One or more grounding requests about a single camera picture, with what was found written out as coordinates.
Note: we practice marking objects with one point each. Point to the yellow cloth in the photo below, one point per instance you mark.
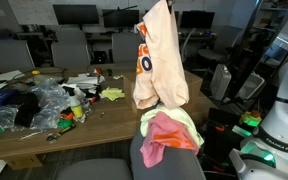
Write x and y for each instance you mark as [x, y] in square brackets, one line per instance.
[112, 93]

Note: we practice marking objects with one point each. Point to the dark grey desk chair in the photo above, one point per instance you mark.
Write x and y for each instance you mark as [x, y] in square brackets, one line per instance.
[220, 43]

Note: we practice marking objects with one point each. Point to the black computer monitor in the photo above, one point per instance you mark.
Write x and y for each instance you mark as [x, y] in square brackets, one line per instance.
[120, 18]
[75, 14]
[197, 19]

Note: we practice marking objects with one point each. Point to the green lit light bar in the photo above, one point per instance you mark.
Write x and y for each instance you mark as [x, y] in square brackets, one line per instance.
[241, 131]

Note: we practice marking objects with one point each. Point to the green plastic object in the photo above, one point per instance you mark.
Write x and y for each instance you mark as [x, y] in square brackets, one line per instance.
[65, 123]

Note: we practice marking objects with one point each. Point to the clear plastic water bottle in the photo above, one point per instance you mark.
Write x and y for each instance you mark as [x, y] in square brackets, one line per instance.
[85, 104]

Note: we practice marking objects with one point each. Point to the black garment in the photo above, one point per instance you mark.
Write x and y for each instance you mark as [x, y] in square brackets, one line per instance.
[25, 108]

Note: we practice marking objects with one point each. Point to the orange black bar clamp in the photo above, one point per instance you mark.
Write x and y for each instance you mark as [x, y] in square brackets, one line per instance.
[219, 128]

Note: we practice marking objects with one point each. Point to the small black device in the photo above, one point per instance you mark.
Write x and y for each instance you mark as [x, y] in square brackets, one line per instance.
[109, 72]

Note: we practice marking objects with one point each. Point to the orange plastic object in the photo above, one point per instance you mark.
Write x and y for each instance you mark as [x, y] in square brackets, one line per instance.
[67, 116]

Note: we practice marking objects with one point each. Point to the small red tool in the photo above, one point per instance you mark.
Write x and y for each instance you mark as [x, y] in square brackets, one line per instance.
[94, 99]

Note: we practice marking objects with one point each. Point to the yellow green shirt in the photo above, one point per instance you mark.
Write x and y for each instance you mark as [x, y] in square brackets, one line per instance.
[180, 116]

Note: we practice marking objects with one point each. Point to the white whiteboard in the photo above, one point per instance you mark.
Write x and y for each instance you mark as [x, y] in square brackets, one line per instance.
[34, 11]

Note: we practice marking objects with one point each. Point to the large cardboard box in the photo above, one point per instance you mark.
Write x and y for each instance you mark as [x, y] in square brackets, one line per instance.
[194, 93]

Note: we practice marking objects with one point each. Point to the pink orange shirt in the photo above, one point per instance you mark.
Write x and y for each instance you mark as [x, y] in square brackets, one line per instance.
[164, 140]

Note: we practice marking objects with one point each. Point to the peach shirt orange print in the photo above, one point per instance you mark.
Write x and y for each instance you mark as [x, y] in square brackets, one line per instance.
[164, 66]

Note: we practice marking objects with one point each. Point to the white space heater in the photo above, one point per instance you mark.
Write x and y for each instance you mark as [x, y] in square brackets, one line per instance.
[220, 81]

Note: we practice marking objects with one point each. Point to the grey conference chair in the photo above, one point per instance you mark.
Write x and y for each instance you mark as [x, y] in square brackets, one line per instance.
[71, 36]
[7, 55]
[70, 54]
[124, 48]

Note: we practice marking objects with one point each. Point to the small black metal bit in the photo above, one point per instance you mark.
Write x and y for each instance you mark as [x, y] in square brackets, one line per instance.
[102, 115]

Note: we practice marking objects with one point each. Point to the red ball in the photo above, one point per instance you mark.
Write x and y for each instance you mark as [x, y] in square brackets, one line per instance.
[98, 70]

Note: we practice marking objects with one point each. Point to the metal shelf rack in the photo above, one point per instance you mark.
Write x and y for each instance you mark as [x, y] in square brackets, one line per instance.
[267, 23]

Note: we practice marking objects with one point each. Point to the white bottle yellow label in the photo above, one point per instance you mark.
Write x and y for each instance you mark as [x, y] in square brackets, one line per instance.
[76, 106]

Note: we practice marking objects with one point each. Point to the white paper stack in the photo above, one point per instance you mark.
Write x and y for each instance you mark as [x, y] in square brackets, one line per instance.
[82, 81]

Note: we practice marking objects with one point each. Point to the black yellow hand tool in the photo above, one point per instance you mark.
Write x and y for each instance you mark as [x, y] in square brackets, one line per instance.
[60, 133]

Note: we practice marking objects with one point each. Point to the small cardboard box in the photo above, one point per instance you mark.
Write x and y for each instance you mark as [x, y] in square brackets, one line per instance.
[24, 162]

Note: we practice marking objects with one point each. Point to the grey swivel office chair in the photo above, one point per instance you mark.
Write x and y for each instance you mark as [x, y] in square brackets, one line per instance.
[170, 166]

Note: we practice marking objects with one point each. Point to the blue garment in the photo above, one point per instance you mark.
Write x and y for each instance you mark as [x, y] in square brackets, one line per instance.
[4, 96]

